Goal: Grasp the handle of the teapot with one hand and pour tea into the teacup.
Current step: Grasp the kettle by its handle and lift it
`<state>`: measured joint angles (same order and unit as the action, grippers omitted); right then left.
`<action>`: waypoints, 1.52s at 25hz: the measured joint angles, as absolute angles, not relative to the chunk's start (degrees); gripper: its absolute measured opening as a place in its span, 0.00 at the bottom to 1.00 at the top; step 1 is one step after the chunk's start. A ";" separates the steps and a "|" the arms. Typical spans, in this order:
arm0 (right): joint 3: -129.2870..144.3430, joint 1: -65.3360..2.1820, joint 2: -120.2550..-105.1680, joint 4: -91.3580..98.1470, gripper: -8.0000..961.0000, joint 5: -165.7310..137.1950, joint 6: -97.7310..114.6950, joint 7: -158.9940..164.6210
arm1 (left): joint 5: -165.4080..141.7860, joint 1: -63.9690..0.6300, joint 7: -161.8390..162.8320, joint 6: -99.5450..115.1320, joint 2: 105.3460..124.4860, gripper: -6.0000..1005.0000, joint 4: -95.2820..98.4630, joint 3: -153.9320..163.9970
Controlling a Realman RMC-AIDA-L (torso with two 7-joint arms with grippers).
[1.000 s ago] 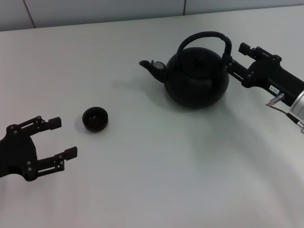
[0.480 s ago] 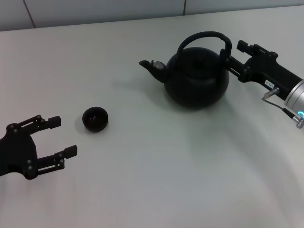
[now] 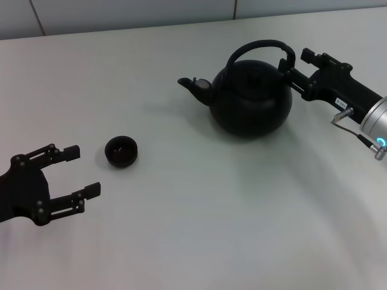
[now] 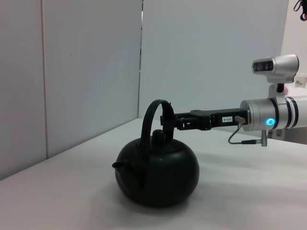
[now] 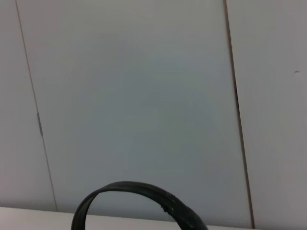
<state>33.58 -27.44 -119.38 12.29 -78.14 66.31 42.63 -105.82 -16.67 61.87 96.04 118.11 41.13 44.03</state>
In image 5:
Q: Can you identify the black round teapot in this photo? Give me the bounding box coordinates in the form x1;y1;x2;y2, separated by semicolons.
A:
71;181;209;230

